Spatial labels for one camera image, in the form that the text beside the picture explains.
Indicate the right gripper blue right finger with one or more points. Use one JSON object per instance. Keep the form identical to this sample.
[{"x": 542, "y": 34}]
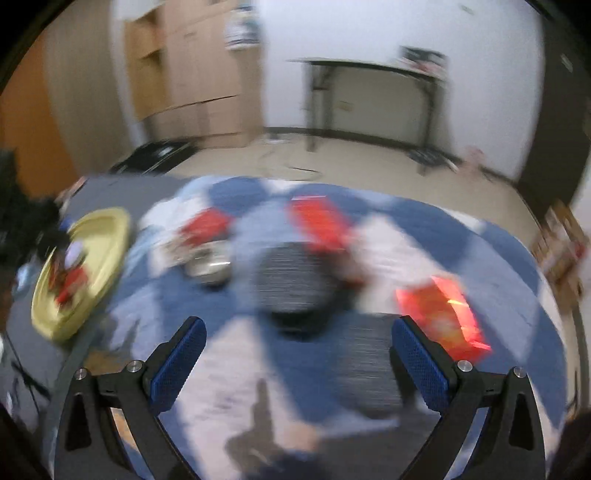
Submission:
[{"x": 425, "y": 361}]

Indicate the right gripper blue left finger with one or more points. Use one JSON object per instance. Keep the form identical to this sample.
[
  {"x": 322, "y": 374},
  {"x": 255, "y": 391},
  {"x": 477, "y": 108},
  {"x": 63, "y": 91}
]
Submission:
[{"x": 171, "y": 363}]

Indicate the purple plush toy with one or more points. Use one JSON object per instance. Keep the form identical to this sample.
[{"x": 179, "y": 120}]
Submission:
[{"x": 74, "y": 255}]

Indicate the dark red orange box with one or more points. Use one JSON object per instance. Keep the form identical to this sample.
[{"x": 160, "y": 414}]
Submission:
[{"x": 65, "y": 284}]

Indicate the black foam puck front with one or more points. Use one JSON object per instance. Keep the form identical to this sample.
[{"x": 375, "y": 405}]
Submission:
[{"x": 364, "y": 374}]

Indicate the black foam puck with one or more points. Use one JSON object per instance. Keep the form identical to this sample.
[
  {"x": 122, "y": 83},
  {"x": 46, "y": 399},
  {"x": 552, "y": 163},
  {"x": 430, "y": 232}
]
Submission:
[
  {"x": 296, "y": 290},
  {"x": 364, "y": 374}
]

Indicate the red cigarette carton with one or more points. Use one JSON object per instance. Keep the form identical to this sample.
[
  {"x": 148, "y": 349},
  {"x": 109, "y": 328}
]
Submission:
[{"x": 439, "y": 307}]

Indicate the pink red box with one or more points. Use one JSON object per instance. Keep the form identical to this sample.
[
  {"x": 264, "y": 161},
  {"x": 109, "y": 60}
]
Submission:
[{"x": 322, "y": 223}]

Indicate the yellow oval tray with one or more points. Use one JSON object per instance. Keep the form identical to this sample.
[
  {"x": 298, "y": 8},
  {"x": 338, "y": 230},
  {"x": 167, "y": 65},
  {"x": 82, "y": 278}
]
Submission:
[{"x": 105, "y": 234}]

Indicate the blue white checkered blanket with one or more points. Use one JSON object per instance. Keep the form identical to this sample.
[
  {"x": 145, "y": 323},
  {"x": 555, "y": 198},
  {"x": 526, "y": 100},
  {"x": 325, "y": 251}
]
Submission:
[{"x": 266, "y": 329}]

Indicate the silver flat tin box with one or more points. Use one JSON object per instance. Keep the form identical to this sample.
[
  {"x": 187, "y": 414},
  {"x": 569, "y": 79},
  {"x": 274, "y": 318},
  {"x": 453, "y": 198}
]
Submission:
[{"x": 170, "y": 253}]

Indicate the black case on floor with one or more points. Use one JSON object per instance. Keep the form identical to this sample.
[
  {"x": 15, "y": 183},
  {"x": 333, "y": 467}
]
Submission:
[{"x": 155, "y": 158}]

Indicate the white cloth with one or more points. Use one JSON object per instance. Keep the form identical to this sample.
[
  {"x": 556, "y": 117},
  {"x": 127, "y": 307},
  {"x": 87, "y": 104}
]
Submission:
[{"x": 172, "y": 213}]

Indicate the red envelope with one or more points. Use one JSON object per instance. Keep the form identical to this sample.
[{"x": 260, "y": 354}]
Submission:
[{"x": 209, "y": 225}]

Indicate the black foam puck rear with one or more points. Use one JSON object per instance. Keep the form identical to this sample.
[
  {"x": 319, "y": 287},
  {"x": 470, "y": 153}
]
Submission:
[{"x": 296, "y": 290}]

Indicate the wooden cabinet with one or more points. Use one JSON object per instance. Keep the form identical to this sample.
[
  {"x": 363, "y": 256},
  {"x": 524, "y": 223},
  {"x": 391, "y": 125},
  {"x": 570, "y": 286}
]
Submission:
[{"x": 195, "y": 71}]

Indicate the dark clothes pile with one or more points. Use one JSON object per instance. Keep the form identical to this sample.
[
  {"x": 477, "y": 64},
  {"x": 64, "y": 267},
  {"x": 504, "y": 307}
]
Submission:
[{"x": 428, "y": 158}]

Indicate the pink bag on floor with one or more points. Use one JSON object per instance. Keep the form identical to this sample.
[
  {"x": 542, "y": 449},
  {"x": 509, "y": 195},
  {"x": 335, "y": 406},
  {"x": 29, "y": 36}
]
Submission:
[{"x": 473, "y": 160}]

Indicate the black folding table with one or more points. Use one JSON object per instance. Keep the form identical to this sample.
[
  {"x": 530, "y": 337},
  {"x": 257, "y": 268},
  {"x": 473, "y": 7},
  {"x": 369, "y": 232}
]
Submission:
[{"x": 390, "y": 105}]

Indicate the dark brown door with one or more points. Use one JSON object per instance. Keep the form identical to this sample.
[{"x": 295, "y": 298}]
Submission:
[{"x": 560, "y": 147}]

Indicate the cardboard box by wall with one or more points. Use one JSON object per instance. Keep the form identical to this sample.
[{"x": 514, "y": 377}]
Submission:
[{"x": 559, "y": 250}]

